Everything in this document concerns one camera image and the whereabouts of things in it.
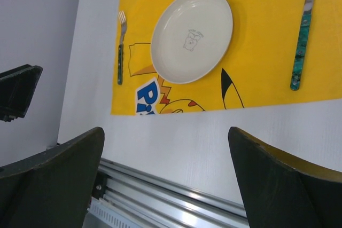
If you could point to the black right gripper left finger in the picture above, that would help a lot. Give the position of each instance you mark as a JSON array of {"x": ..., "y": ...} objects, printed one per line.
[{"x": 52, "y": 188}]

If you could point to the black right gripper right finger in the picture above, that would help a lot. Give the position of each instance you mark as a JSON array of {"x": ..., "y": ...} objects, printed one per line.
[{"x": 279, "y": 189}]

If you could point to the cream round plate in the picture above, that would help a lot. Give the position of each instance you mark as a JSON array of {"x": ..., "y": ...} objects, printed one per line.
[{"x": 190, "y": 39}]

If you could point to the silver fork green handle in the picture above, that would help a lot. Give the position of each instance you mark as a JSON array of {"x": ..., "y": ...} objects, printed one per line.
[{"x": 123, "y": 23}]

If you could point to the silver spoon green handle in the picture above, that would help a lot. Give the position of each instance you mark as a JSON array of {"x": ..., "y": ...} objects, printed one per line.
[{"x": 301, "y": 45}]

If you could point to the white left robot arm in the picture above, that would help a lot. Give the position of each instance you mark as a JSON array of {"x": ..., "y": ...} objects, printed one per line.
[{"x": 17, "y": 89}]

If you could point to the perforated grey cable duct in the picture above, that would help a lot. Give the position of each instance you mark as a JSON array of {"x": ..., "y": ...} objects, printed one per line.
[{"x": 114, "y": 217}]

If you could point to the aluminium rail frame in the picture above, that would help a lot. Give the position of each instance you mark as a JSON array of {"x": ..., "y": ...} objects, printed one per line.
[{"x": 162, "y": 202}]

